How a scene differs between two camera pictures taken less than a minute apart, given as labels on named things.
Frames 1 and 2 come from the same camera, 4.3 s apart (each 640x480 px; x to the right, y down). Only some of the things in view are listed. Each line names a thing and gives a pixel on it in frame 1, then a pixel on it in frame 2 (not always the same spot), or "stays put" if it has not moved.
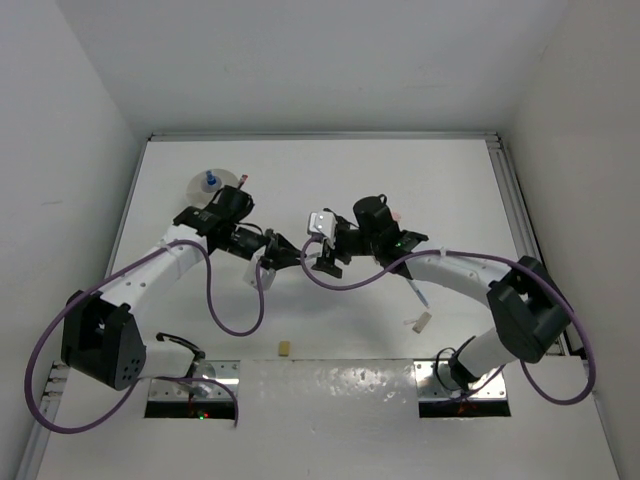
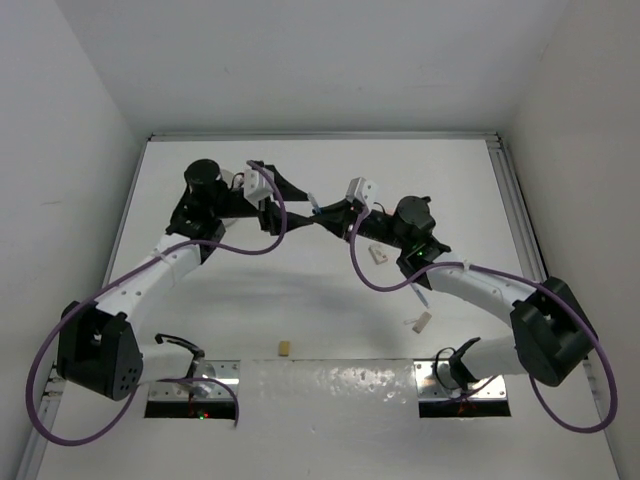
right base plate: [434, 380] stays put
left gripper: [279, 245] → [270, 216]
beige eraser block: [422, 322] stays put
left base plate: [226, 371] stays put
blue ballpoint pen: [419, 293] stays put
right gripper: [327, 262] → [335, 217]
